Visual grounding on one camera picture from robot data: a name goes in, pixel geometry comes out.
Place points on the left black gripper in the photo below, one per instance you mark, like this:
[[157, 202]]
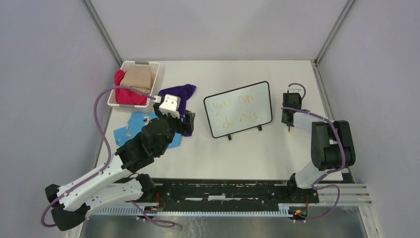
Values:
[[188, 126]]

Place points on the black framed whiteboard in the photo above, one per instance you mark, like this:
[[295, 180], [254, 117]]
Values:
[[239, 109]]

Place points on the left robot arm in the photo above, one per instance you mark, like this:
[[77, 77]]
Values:
[[72, 203]]

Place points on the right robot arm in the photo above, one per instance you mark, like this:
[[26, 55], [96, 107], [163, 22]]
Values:
[[332, 147]]

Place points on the purple cloth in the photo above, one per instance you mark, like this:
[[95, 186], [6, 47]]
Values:
[[184, 92]]

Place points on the blue patterned cloth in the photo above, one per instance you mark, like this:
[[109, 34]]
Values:
[[134, 125]]

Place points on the beige cloth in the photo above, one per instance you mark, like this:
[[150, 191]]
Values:
[[139, 77]]

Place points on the red cloth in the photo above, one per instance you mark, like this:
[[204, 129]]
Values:
[[125, 96]]

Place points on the white plastic basket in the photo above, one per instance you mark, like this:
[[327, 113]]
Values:
[[148, 108]]

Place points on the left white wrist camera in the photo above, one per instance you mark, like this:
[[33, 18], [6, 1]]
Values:
[[170, 106]]

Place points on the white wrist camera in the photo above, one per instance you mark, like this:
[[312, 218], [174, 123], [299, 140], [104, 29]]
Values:
[[170, 106], [296, 90]]

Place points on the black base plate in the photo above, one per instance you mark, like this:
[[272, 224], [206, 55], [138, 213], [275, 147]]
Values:
[[223, 195]]

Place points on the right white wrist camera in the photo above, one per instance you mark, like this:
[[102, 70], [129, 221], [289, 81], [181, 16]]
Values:
[[296, 90]]

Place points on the white slotted cable duct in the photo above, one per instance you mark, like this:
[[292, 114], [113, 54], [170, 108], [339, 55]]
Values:
[[132, 210]]

